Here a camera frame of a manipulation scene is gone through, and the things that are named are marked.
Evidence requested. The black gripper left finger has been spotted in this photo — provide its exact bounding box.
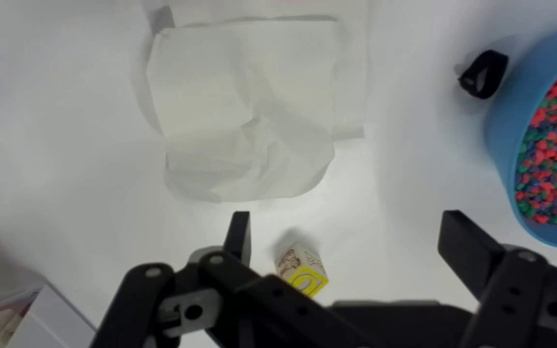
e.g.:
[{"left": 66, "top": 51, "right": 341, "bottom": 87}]
[{"left": 91, "top": 211, "right": 370, "bottom": 348}]

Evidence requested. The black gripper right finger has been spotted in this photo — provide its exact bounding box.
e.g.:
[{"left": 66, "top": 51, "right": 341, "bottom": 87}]
[{"left": 437, "top": 211, "right": 557, "bottom": 348}]

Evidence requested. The white napkin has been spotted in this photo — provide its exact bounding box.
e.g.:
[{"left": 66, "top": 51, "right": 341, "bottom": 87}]
[{"left": 143, "top": 0, "right": 370, "bottom": 201}]

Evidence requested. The small yellow wooden cube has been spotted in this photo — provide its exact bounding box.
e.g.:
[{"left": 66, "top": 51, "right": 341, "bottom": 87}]
[{"left": 277, "top": 246, "right": 329, "bottom": 298}]

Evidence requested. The white box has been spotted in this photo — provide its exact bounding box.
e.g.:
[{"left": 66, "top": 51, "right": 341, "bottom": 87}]
[{"left": 0, "top": 285, "right": 95, "bottom": 348}]

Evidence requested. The blue bowl of colourful beads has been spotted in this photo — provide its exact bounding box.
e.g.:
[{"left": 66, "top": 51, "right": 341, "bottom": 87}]
[{"left": 482, "top": 20, "right": 557, "bottom": 250}]

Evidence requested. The small black clip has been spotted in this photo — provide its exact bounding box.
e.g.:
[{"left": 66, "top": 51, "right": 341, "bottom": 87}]
[{"left": 459, "top": 51, "right": 509, "bottom": 101}]

